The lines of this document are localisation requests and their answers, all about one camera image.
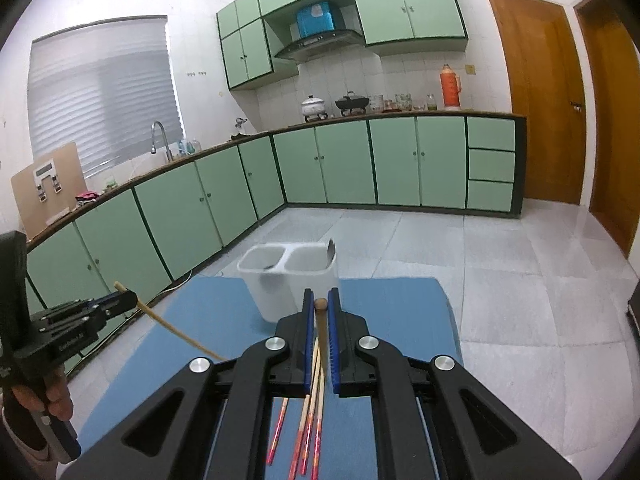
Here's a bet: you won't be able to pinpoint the plain wooden door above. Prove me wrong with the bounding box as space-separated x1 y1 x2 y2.
572 0 640 260

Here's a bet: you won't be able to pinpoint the white window blind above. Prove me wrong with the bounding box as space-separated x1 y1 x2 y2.
27 16 183 178

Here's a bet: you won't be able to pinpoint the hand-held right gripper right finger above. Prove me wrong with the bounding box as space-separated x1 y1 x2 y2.
328 289 581 480

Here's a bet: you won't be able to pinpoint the green kitchen cabinets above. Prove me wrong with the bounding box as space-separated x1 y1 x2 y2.
216 0 469 92
20 112 527 311

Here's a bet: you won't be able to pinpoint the dark object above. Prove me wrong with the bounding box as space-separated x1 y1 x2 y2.
627 287 640 341

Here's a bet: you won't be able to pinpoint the person's left forearm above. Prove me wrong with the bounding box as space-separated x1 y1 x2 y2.
0 400 56 463

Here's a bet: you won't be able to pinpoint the metal kitchen faucet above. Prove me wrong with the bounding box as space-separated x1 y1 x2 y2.
151 120 174 163

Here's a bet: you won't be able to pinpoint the black range hood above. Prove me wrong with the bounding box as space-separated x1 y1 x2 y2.
274 29 363 63

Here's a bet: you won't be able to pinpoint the green lower kitchen cabinets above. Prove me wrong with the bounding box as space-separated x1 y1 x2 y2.
20 112 527 311

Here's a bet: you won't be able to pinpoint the person's left hand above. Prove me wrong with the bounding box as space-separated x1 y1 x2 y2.
12 366 75 423

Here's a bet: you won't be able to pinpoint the wooden door with handle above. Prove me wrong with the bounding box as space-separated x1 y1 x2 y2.
486 0 587 206

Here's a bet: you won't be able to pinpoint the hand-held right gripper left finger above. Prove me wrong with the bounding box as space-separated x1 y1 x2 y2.
60 290 318 480

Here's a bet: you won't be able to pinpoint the black wok with lid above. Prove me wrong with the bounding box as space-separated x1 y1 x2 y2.
334 91 371 114

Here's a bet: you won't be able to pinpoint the blue box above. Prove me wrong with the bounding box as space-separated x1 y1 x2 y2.
296 1 335 38

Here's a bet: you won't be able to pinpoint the white cooking pot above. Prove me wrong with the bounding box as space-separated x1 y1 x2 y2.
301 94 328 118

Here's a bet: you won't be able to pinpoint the orange thermos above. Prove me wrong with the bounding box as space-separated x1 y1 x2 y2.
440 64 462 111

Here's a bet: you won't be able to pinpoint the white plastic bracket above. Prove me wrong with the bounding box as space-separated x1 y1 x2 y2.
32 162 63 203

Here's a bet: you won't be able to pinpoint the white utensil holder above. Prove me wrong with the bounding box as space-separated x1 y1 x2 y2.
236 242 340 324

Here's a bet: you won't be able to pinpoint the bamboo chopstick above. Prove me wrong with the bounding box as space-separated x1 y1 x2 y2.
114 281 224 361

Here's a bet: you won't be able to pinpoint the cardboard board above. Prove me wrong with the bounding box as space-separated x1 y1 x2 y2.
11 141 83 239

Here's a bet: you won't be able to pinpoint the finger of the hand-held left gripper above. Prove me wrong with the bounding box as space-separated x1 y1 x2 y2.
50 296 121 318
95 291 138 321

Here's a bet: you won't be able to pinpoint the green upper kitchen cabinets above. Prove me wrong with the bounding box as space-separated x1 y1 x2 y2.
216 0 469 92

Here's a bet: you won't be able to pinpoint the blue table mat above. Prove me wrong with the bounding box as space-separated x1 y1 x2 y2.
75 277 463 480

